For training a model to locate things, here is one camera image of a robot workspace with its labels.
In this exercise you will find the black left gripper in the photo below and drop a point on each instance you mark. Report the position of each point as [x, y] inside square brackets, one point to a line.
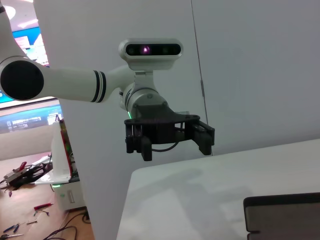
[165, 130]

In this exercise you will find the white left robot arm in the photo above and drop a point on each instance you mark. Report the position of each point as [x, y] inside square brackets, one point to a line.
[70, 83]

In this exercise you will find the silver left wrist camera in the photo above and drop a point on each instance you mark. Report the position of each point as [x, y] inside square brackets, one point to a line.
[150, 62]

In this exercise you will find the white red-edged stand device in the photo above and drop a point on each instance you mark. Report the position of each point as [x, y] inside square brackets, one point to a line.
[58, 155]

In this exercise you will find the white cabinet box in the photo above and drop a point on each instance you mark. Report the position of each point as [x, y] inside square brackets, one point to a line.
[70, 197]

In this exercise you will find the dark blue banner screen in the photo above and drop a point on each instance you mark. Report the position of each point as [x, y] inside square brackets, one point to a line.
[27, 120]

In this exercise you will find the black glasses case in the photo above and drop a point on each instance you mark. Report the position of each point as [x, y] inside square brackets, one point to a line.
[282, 215]

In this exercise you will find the colourful wall display screen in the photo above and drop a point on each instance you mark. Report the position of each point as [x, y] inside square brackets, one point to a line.
[30, 45]

